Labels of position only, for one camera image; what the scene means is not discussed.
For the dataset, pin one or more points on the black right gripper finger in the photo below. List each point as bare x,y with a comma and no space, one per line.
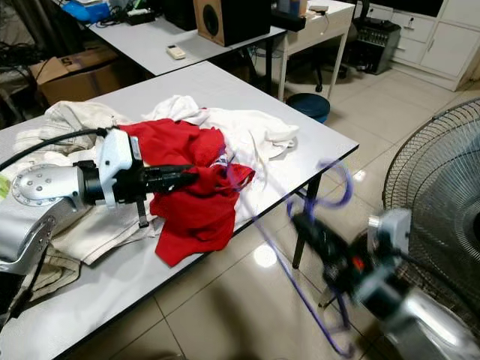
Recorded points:
334,255
319,231

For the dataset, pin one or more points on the red shirt with white print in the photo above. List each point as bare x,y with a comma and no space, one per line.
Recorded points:
202,217

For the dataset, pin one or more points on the blue-purple plastic hanger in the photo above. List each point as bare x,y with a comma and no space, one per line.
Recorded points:
296,282

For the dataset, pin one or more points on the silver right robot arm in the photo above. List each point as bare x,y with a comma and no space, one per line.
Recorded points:
420,322

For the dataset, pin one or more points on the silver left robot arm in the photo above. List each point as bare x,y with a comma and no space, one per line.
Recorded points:
30,217

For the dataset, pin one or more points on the white crumpled shirt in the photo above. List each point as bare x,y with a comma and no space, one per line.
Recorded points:
255,127

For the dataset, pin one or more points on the cream crumpled cloth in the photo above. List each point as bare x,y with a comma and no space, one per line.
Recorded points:
75,120

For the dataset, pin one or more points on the white remote control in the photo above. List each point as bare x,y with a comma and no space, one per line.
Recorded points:
176,52

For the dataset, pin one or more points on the blue round stool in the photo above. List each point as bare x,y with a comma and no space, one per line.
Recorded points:
307,106

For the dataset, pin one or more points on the brown cardboard box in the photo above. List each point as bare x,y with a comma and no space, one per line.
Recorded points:
75,79

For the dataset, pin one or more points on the black mesh floor fan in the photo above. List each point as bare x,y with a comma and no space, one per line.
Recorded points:
435,172

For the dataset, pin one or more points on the long white desk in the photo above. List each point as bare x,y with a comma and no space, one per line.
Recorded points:
142,41

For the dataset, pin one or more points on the white table with black legs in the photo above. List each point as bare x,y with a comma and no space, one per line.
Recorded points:
120,315

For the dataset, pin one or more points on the black power strip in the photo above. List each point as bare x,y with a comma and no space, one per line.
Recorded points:
139,16

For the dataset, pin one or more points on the wooden speaker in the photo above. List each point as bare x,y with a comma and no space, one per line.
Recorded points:
232,22

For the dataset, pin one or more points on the blue plastic box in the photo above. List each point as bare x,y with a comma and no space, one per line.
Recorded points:
86,10

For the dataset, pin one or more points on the black audio mixer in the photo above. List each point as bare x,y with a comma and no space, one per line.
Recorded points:
373,45

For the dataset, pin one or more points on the small white desk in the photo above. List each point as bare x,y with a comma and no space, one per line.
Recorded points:
326,22

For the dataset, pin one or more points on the white drawer cabinet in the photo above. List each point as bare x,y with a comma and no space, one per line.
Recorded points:
442,45

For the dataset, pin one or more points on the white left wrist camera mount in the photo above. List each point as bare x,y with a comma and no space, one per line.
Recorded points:
120,154

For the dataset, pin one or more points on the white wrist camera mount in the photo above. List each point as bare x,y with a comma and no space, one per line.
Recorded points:
120,154
390,236

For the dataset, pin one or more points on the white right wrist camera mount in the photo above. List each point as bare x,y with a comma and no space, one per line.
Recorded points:
390,236

